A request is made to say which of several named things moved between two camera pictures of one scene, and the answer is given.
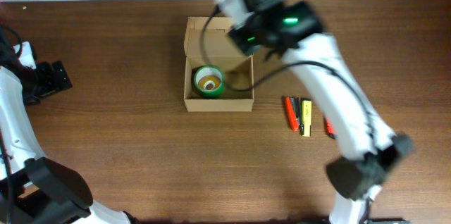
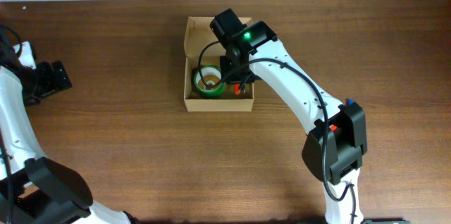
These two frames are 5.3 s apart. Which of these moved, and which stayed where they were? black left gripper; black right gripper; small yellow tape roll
Moved: black right gripper
Stayed: small yellow tape roll; black left gripper
